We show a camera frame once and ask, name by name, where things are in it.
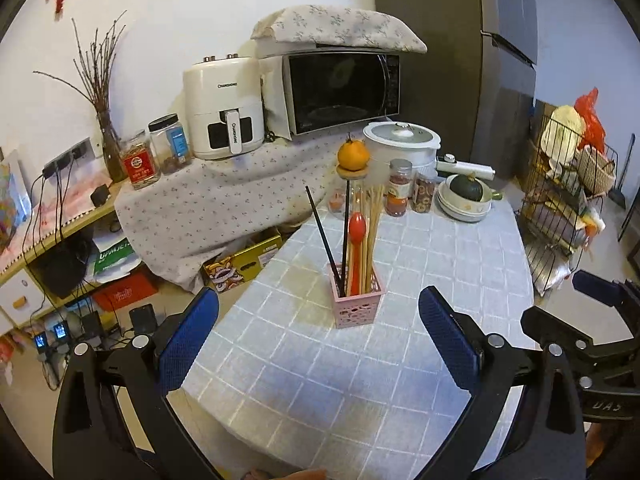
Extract black cable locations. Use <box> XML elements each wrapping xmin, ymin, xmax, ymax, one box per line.
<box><xmin>30</xmin><ymin>170</ymin><xmax>68</xmax><ymax>311</ymax></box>

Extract woven basket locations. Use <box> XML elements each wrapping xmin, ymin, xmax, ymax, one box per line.
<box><xmin>577</xmin><ymin>146</ymin><xmax>617</xmax><ymax>195</ymax></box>

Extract napa cabbage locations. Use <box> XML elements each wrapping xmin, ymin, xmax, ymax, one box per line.
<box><xmin>542</xmin><ymin>105</ymin><xmax>586</xmax><ymax>161</ymax></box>

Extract black bag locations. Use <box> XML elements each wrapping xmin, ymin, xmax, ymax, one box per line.
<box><xmin>30</xmin><ymin>240</ymin><xmax>93</xmax><ymax>298</ymax></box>

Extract floral microwave cover cloth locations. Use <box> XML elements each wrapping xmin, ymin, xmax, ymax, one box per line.
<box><xmin>250</xmin><ymin>5</ymin><xmax>428</xmax><ymax>56</ymax></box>

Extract grey brown refrigerator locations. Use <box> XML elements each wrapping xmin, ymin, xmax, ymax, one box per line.
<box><xmin>372</xmin><ymin>0</ymin><xmax>538</xmax><ymax>191</ymax></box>

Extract white air fryer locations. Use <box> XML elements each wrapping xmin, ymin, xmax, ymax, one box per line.
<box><xmin>182</xmin><ymin>54</ymin><xmax>266</xmax><ymax>161</ymax></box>

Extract green and white bag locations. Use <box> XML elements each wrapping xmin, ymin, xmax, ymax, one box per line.
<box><xmin>92</xmin><ymin>237</ymin><xmax>143</xmax><ymax>283</ymax></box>

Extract black wire storage rack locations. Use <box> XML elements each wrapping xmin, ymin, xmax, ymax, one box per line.
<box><xmin>517</xmin><ymin>110</ymin><xmax>618</xmax><ymax>293</ymax></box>

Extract wall power strip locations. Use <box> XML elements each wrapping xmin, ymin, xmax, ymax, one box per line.
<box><xmin>42</xmin><ymin>137</ymin><xmax>93</xmax><ymax>178</ymax></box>

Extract person's right hand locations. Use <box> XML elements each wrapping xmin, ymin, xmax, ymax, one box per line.
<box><xmin>586</xmin><ymin>424</ymin><xmax>620</xmax><ymax>480</ymax></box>

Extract black cube charger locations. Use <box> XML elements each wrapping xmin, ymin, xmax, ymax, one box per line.
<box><xmin>80</xmin><ymin>310</ymin><xmax>103</xmax><ymax>338</ymax></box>
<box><xmin>129</xmin><ymin>304</ymin><xmax>157</xmax><ymax>333</ymax></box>

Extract dry branches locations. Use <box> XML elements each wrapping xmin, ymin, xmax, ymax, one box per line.
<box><xmin>32</xmin><ymin>10</ymin><xmax>128</xmax><ymax>113</ymax></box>

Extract blue label plastic jar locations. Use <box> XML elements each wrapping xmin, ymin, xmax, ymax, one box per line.
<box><xmin>148</xmin><ymin>114</ymin><xmax>193</xmax><ymax>176</ymax></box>

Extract yellow printed cardboard box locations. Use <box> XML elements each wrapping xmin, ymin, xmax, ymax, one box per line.
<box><xmin>202</xmin><ymin>232</ymin><xmax>283</xmax><ymax>291</ymax></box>

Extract red label plastic jar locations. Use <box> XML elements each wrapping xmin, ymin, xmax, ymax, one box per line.
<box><xmin>119</xmin><ymin>130</ymin><xmax>162</xmax><ymax>191</ymax></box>

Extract wooden shelf unit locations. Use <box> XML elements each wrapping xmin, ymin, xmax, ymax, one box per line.
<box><xmin>0</xmin><ymin>180</ymin><xmax>126</xmax><ymax>326</ymax></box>

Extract floral cabinet cover cloth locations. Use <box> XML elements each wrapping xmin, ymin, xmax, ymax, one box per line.
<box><xmin>114</xmin><ymin>132</ymin><xmax>351</xmax><ymax>293</ymax></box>

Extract glass bottle with wooden lid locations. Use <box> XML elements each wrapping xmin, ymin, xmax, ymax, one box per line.
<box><xmin>336</xmin><ymin>165</ymin><xmax>372</xmax><ymax>226</ymax></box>

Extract white cooking pot with handle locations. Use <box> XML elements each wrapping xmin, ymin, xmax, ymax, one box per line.
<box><xmin>362</xmin><ymin>121</ymin><xmax>496</xmax><ymax>182</ymax></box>

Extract stack of white bowls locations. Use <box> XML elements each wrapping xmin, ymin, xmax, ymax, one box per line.
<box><xmin>436</xmin><ymin>175</ymin><xmax>503</xmax><ymax>223</ymax></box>

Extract red box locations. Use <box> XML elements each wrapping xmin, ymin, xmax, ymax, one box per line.
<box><xmin>94</xmin><ymin>277</ymin><xmax>161</xmax><ymax>311</ymax></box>

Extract red spice jar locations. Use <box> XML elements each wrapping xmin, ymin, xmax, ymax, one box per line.
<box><xmin>386</xmin><ymin>158</ymin><xmax>413</xmax><ymax>217</ymax></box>

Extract grey checked tablecloth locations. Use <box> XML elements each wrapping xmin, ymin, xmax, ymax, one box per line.
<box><xmin>181</xmin><ymin>195</ymin><xmax>536</xmax><ymax>480</ymax></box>

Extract pink perforated utensil holder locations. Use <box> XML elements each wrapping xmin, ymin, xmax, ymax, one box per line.
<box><xmin>330</xmin><ymin>261</ymin><xmax>383</xmax><ymax>329</ymax></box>

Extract red plastic spoon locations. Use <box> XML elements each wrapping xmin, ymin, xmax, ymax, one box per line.
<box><xmin>348</xmin><ymin>212</ymin><xmax>369</xmax><ymax>296</ymax></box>

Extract bundle of wooden chopsticks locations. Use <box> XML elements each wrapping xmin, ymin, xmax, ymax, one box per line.
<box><xmin>357</xmin><ymin>184</ymin><xmax>387</xmax><ymax>293</ymax></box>

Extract red plastic bag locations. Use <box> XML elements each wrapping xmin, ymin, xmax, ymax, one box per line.
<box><xmin>574</xmin><ymin>87</ymin><xmax>607</xmax><ymax>153</ymax></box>

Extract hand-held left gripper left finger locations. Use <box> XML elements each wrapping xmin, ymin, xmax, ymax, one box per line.
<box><xmin>52</xmin><ymin>286</ymin><xmax>221</xmax><ymax>480</ymax></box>

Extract orange fruit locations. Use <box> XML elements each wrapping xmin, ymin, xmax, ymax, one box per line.
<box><xmin>337</xmin><ymin>132</ymin><xmax>371</xmax><ymax>170</ymax></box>

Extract colourful printed bag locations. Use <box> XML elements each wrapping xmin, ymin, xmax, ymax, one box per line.
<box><xmin>0</xmin><ymin>147</ymin><xmax>31</xmax><ymax>256</ymax></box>

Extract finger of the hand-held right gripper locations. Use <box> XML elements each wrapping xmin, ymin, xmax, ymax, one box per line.
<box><xmin>521</xmin><ymin>306</ymin><xmax>640</xmax><ymax>386</ymax></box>
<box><xmin>573</xmin><ymin>269</ymin><xmax>640</xmax><ymax>336</ymax></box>

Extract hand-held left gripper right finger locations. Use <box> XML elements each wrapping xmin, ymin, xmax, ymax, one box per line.
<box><xmin>418</xmin><ymin>286</ymin><xmax>588</xmax><ymax>480</ymax></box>

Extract brown spice jar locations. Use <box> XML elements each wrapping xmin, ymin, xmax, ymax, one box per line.
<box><xmin>411</xmin><ymin>166</ymin><xmax>438</xmax><ymax>213</ymax></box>

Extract black microwave oven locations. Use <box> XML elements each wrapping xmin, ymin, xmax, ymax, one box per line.
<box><xmin>257</xmin><ymin>51</ymin><xmax>401</xmax><ymax>138</ymax></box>

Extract dark green squash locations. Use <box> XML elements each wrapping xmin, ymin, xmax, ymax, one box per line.
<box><xmin>449</xmin><ymin>172</ymin><xmax>484</xmax><ymax>202</ymax></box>

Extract black chopstick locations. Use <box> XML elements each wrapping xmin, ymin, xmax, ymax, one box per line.
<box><xmin>305</xmin><ymin>185</ymin><xmax>346</xmax><ymax>298</ymax></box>
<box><xmin>341</xmin><ymin>175</ymin><xmax>351</xmax><ymax>293</ymax></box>

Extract glass vase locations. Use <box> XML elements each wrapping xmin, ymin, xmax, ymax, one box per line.
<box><xmin>96</xmin><ymin>109</ymin><xmax>128</xmax><ymax>183</ymax></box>

